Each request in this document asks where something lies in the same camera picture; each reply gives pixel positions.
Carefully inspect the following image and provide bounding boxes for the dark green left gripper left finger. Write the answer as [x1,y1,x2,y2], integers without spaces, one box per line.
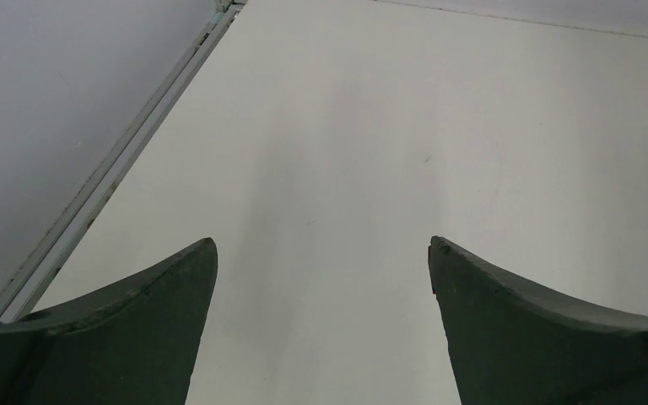
[0,238,218,404]

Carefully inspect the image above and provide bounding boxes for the aluminium table edge rail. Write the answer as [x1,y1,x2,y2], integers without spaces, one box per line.
[0,1,243,322]

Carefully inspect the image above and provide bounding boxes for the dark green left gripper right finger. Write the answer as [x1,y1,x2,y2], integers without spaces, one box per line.
[428,236,648,404]

